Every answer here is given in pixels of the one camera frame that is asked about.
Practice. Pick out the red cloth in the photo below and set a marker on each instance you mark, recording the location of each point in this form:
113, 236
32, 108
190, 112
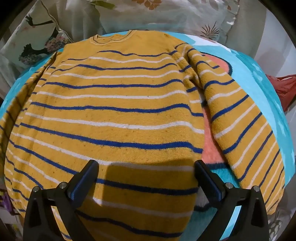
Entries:
284, 88

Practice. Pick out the yellow striped sweater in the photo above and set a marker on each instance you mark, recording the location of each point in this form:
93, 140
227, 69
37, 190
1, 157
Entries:
115, 115

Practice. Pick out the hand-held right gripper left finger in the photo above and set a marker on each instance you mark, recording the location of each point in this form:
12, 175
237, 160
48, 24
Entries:
81, 182

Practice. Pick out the leaf print pillow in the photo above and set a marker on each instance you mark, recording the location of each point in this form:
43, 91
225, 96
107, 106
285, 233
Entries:
173, 16

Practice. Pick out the turquoise cartoon printed blanket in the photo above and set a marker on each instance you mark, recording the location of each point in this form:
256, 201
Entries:
259, 88

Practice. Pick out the floral bedsheet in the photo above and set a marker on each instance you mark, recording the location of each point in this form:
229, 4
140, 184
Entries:
9, 208

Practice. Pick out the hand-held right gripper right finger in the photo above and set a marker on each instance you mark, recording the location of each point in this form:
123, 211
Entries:
208, 183

